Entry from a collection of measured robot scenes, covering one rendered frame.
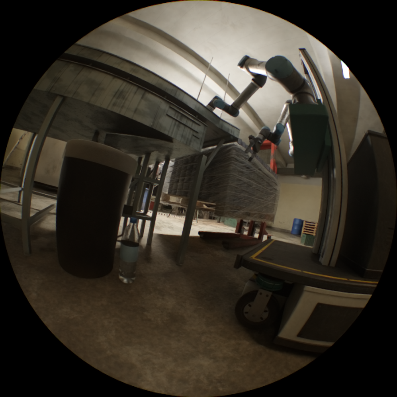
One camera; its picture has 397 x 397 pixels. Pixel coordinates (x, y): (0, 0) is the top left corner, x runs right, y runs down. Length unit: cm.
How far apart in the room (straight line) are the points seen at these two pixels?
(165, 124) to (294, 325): 107
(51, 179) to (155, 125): 304
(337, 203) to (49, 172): 395
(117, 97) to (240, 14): 395
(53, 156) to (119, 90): 292
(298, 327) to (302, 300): 10
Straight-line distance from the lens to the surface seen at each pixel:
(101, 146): 59
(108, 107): 82
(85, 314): 59
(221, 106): 112
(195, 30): 473
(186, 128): 95
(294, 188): 1040
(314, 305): 49
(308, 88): 74
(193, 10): 456
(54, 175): 357
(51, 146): 370
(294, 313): 50
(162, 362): 49
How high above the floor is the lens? 44
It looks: 3 degrees up
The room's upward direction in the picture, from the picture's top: 12 degrees clockwise
